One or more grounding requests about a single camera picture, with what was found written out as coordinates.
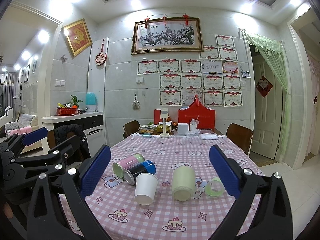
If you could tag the white desk lamp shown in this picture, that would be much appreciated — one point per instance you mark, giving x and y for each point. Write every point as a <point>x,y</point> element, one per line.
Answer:
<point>164,115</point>

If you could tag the pale green plastic cup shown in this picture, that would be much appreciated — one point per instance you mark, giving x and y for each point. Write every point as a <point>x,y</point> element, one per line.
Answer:
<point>183,183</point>

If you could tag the red gift bag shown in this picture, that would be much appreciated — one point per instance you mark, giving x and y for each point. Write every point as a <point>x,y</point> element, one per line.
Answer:
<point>199,112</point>

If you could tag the black jacket on chair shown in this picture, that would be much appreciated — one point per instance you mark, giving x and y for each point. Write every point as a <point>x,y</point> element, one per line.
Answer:
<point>73,135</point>

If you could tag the white sideboard cabinet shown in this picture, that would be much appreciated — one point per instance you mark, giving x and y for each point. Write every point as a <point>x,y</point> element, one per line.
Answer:
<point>88,126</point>

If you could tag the white door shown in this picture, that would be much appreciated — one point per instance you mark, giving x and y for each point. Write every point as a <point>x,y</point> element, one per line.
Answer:
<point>268,112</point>

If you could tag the black and blue can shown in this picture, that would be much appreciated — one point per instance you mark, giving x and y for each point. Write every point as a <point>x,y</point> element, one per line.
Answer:
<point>130,175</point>

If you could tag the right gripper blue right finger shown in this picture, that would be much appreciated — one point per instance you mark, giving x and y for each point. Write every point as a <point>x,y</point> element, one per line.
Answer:
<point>238,184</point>

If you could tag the green door curtain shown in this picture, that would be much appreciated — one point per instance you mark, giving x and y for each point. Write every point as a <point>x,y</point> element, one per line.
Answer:
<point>274,54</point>

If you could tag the wall switch plate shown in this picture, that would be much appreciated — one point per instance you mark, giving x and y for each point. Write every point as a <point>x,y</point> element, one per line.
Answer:
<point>60,83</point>

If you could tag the plum blossom framed painting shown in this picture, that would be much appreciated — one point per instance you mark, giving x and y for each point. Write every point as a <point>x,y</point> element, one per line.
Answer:
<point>167,34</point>

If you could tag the clear cup with straw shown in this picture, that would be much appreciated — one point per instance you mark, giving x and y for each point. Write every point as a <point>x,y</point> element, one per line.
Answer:
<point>193,124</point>

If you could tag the red round wall ornament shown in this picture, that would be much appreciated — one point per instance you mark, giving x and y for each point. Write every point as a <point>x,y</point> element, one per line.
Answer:
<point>101,57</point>

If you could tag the brown chair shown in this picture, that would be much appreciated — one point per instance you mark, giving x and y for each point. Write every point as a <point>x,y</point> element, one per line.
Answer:
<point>131,127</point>
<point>241,136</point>

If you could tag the brown chair far left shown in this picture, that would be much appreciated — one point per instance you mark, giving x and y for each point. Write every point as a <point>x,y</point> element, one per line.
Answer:
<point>131,127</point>

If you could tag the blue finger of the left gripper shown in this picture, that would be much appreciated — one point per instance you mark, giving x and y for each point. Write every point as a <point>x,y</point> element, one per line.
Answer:
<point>35,136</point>

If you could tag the brown chair right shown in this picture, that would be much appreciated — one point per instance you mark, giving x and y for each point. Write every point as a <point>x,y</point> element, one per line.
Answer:
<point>241,136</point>

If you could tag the white square box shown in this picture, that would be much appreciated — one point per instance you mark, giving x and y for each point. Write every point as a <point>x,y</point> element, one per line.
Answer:
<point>182,128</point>

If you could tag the small clear green cup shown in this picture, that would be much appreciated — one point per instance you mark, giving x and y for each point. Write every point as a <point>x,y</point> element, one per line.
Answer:
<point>214,188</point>

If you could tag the red diamond door decoration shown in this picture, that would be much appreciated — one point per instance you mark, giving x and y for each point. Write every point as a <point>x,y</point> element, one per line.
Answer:
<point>263,86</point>

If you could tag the pink and green can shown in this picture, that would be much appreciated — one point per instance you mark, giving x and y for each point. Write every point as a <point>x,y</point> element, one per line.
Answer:
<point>126,163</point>

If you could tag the small red box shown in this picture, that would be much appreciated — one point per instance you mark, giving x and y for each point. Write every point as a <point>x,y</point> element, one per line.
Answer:
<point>157,116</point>

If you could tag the white paper cup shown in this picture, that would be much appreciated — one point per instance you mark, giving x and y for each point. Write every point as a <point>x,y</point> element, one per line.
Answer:
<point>146,185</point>

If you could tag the white folded cloth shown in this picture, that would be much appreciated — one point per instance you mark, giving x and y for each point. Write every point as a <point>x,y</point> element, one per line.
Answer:
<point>209,136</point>

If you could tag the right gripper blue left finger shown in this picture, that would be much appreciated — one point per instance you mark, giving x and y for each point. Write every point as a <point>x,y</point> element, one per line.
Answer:
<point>80,184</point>

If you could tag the gold framed red picture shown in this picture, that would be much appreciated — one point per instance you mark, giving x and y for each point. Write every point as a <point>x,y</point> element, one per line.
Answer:
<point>77,37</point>

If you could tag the red planter with plant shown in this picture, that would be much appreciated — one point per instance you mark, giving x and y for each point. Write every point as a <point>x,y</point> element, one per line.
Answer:
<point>68,109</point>

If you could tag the teal humidifier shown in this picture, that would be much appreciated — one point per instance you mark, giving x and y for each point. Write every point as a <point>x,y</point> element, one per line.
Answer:
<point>91,102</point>

